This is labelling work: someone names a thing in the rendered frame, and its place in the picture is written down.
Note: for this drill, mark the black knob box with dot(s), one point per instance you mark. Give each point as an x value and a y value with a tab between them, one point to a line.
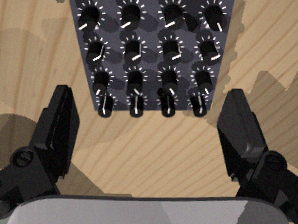
200	37

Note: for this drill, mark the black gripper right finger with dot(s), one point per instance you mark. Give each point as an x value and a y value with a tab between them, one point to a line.
248	159

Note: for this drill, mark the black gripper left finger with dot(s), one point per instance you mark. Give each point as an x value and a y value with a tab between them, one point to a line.
34	169

